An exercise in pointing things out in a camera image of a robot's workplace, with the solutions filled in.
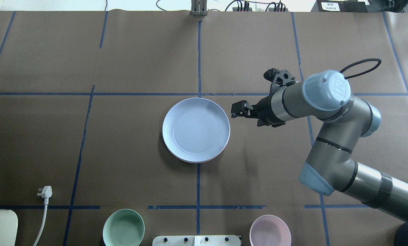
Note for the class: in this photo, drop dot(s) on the white toaster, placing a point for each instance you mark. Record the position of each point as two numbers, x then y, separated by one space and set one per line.
8 227

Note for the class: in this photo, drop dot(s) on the blue plate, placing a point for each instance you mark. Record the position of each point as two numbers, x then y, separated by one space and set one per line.
196 130

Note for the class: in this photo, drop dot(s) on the pink plate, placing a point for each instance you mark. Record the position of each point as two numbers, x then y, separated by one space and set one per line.
201 150

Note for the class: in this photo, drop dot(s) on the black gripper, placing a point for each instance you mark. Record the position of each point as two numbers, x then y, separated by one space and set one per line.
264 108

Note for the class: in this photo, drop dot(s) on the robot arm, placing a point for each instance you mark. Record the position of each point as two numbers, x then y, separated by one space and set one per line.
346 118

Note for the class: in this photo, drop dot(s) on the aluminium camera post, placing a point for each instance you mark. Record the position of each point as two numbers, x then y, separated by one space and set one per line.
199 8

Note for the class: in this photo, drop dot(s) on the black box with label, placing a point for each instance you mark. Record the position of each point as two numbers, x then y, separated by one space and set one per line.
346 6

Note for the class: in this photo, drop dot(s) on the green bowl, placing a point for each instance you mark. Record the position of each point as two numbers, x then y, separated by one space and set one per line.
125 227

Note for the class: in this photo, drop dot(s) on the pink bowl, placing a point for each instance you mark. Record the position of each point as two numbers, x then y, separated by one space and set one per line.
270 230

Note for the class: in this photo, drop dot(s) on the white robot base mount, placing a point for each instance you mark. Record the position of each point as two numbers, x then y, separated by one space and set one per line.
197 240

